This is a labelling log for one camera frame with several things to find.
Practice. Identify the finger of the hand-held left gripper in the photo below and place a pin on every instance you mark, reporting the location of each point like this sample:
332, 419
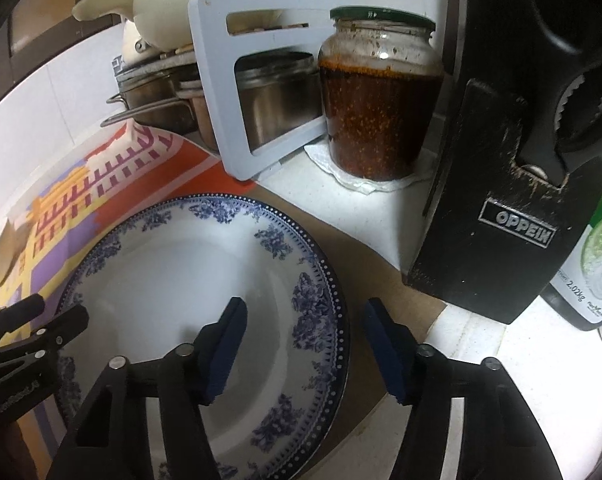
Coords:
16, 312
46, 335

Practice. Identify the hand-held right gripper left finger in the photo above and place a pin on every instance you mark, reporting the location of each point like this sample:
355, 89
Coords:
226, 355

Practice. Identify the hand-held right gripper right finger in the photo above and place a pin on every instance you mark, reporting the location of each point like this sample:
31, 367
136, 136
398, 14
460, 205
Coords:
386, 360

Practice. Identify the blue floral rim plate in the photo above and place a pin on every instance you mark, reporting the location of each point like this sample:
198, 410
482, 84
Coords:
161, 285

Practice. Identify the colourful patterned mat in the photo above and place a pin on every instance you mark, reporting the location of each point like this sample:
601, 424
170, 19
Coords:
66, 195

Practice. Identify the white paper towel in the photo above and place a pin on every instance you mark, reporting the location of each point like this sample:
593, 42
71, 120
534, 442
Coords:
361, 182

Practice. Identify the black knife block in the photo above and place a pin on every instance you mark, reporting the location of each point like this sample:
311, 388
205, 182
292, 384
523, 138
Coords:
481, 170

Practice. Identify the dish soap bottle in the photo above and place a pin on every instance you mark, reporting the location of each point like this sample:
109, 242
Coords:
596, 260

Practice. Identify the steel pot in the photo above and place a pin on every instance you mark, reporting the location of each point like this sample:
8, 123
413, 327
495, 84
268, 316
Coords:
156, 95

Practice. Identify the steel canister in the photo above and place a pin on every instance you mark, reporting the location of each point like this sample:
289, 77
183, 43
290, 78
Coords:
276, 100

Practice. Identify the glass jar of chili sauce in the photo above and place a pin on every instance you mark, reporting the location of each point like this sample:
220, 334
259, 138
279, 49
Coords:
381, 100

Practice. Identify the white shelf side panel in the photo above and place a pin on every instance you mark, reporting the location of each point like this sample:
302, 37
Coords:
211, 85

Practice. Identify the white pot with lid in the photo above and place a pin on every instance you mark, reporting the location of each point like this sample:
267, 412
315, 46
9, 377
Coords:
131, 45

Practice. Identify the black kitchen shears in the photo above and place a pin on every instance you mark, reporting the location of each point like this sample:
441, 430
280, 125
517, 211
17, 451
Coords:
571, 85

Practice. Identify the dark wall cabinet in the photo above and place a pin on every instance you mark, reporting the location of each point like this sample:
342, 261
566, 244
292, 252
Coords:
46, 10

